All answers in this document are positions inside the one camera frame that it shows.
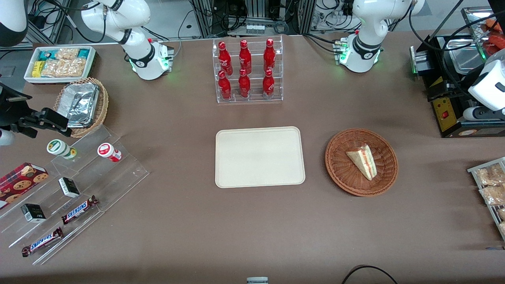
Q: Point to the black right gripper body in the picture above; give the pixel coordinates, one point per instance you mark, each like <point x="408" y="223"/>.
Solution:
<point x="8" y="111"/>

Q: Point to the triangular sandwich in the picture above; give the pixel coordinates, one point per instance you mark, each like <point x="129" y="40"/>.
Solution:
<point x="365" y="161"/>

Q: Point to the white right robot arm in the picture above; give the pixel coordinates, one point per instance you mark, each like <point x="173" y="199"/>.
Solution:
<point x="130" y="19"/>

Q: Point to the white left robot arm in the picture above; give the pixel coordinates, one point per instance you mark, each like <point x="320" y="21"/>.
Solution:
<point x="367" y="23"/>

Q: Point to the tan oval wicker basket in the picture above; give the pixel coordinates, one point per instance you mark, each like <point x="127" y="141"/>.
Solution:
<point x="100" y="110"/>

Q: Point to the cream rectangular serving tray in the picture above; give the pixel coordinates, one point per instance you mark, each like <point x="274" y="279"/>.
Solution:
<point x="258" y="157"/>

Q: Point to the round brown wicker basket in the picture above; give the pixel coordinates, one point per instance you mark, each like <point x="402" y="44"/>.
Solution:
<point x="343" y="173"/>

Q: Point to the green lid cup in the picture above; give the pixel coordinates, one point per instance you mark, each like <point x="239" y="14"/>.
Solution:
<point x="59" y="147"/>

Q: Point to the aluminium foil container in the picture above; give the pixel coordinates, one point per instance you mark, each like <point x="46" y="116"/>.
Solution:
<point x="81" y="104"/>

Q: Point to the white rectangular snack bin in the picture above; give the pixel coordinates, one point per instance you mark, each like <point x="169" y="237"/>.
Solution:
<point x="29" y="77"/>

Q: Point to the yellow snack pack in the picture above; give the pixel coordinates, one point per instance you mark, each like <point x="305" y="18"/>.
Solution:
<point x="38" y="68"/>

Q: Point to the clear rice cracker pack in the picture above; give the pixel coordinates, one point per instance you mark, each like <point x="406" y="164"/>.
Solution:
<point x="65" y="68"/>

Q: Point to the red plaid cookie box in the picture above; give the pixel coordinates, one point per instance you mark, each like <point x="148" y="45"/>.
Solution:
<point x="21" y="183"/>

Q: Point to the red lid cup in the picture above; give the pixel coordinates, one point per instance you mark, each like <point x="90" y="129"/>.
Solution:
<point x="107" y="151"/>

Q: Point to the teal snack pack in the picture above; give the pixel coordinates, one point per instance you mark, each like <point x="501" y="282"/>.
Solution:
<point x="46" y="55"/>

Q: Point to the small black box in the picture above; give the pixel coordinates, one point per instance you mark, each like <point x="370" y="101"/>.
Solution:
<point x="33" y="213"/>
<point x="69" y="187"/>

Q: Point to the clear acrylic stepped display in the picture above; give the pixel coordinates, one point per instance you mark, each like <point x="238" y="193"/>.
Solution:
<point x="118" y="177"/>

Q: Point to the Snickers chocolate bar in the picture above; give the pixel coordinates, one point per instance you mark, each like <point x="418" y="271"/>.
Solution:
<point x="79" y="210"/>
<point x="41" y="241"/>

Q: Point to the red soda bottle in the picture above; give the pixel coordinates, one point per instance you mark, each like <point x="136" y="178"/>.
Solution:
<point x="245" y="58"/>
<point x="244" y="86"/>
<point x="225" y="59"/>
<point x="268" y="85"/>
<point x="269" y="57"/>
<point x="224" y="87"/>

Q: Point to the clear acrylic bottle rack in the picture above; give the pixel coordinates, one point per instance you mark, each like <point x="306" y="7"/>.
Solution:
<point x="254" y="96"/>

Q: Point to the white power strip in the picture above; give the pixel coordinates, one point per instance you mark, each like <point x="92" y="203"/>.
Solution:
<point x="255" y="29"/>

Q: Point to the small grey white device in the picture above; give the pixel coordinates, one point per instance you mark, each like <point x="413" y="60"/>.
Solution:
<point x="257" y="280"/>

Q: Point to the black food warmer machine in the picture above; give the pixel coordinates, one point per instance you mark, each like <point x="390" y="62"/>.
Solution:
<point x="444" y="116"/>

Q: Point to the stainless steel pan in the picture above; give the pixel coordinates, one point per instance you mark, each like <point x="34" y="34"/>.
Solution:
<point x="461" y="55"/>

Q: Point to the clear fried snack pack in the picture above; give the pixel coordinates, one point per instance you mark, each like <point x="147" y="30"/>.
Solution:
<point x="489" y="175"/>
<point x="493" y="194"/>

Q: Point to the red sausage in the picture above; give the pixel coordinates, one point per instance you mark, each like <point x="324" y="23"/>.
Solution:
<point x="497" y="41"/>

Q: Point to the aluminium frame rack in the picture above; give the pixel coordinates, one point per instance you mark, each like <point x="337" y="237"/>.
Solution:
<point x="205" y="17"/>

